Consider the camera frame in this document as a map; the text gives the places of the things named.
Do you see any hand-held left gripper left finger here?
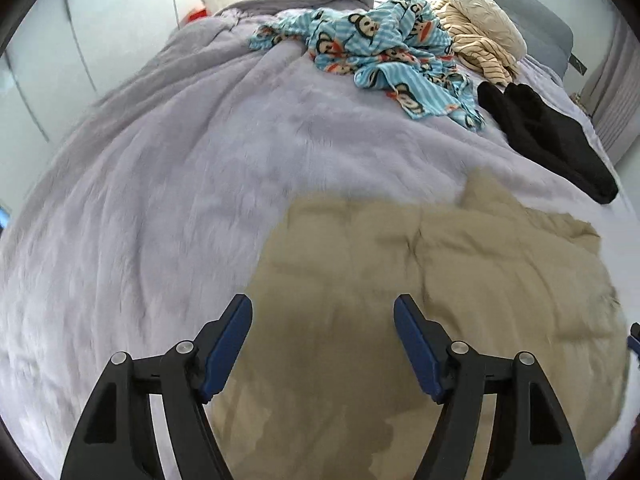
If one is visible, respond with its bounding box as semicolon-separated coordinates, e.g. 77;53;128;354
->
60;294;254;480

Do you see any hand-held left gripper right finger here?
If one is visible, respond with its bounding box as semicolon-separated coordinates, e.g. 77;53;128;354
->
393;295;586;480

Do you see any beige puffer jacket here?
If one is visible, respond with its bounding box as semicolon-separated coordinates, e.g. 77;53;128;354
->
207;167;632;480

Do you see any lavender plush bed blanket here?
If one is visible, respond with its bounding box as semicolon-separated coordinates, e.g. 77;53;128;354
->
0;0;640;480

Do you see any black folded garment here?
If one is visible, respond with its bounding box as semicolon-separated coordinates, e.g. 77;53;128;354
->
477;81;619;205

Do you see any grey curtain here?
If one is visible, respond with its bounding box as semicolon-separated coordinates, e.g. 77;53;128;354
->
580;10;640;161

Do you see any cream striped garment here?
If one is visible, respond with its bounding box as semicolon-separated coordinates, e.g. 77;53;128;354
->
430;0;518;85

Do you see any blue monkey print pajamas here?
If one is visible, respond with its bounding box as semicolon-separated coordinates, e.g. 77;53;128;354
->
249;0;486;133

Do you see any white wardrobe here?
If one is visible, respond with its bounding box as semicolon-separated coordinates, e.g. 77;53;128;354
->
0;0;201;171

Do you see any cream round ruched pillow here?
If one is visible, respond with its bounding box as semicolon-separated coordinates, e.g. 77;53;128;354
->
446;0;527;58

